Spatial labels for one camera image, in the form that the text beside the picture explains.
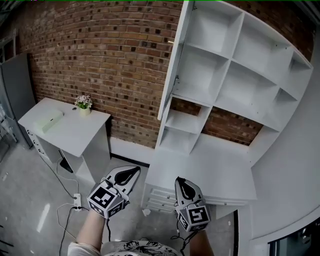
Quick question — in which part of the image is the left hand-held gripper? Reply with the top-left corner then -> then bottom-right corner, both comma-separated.
86,165 -> 142,220

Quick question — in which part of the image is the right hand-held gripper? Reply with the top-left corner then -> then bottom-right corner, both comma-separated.
174,176 -> 211,233

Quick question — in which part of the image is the person's right forearm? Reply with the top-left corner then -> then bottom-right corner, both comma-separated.
186,227 -> 214,256

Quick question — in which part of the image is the person's left forearm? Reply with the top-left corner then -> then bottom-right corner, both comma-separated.
75,209 -> 109,252

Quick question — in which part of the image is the grey metal cabinet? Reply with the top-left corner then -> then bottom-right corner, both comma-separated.
0,52 -> 37,151

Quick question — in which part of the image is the white open shelving cabinet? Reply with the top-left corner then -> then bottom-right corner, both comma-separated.
154,0 -> 315,169

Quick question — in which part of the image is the white power strip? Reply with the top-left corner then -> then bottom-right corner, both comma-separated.
73,193 -> 83,212

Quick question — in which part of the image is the white desk with drawers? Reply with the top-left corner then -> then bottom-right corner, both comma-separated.
141,143 -> 258,221

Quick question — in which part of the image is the black flat device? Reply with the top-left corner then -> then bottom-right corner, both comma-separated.
59,149 -> 74,174

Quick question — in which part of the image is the person's printed white shirt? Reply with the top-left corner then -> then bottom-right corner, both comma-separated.
67,239 -> 181,256

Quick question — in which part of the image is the small white side desk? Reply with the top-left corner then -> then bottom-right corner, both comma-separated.
17,97 -> 112,185

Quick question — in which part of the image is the pale rectangular box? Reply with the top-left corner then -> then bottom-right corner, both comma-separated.
33,111 -> 66,134

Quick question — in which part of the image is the potted pink flower plant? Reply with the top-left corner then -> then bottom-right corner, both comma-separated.
74,94 -> 94,119

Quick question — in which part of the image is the dark glass window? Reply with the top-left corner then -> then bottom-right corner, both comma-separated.
267,223 -> 320,256

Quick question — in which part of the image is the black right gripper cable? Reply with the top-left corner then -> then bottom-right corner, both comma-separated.
170,219 -> 198,253

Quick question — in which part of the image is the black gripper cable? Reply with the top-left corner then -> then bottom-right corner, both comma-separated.
105,217 -> 112,243
170,219 -> 198,253

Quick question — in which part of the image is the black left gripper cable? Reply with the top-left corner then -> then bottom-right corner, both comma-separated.
105,217 -> 112,243

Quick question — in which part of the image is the white power cable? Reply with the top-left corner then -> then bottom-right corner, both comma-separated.
37,149 -> 80,241

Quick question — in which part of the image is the black power cable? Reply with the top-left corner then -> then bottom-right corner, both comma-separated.
59,205 -> 83,256

